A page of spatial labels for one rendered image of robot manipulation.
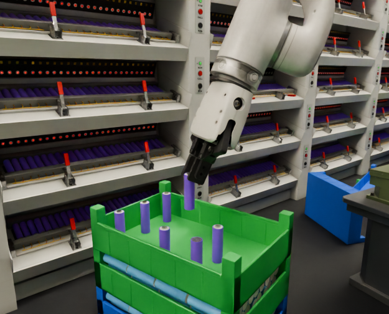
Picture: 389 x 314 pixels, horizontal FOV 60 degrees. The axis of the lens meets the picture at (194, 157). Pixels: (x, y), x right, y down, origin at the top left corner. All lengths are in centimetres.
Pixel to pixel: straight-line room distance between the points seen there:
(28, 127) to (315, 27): 72
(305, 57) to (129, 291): 48
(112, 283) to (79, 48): 63
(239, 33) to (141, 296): 45
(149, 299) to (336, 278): 76
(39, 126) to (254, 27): 63
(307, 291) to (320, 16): 80
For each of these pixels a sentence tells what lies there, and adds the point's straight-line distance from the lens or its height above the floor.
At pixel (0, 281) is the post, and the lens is 108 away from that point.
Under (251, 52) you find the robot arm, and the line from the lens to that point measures 56.
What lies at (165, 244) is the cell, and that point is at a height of 36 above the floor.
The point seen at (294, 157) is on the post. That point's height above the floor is 22.
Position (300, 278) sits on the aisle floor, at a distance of 119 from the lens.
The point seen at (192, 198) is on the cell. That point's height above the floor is 42.
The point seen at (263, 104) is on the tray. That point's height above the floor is 50.
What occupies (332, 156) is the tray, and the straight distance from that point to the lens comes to 217.
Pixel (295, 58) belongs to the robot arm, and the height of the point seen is 65.
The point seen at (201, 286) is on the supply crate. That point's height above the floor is 34.
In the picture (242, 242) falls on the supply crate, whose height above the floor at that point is 32.
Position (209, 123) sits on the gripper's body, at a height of 55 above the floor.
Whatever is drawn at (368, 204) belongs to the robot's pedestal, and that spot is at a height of 28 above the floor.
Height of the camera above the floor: 63
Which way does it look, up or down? 14 degrees down
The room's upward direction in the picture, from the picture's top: straight up
